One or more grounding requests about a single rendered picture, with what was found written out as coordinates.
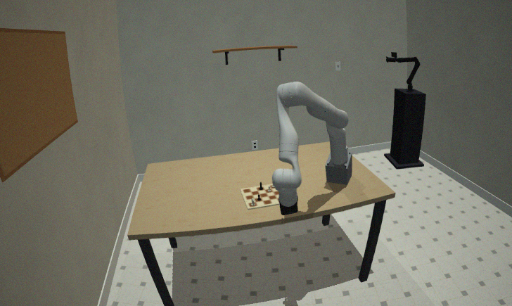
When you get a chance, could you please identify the brown and cream chessboard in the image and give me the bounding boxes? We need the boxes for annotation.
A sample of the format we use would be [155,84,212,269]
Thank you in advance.
[240,184,280,210]

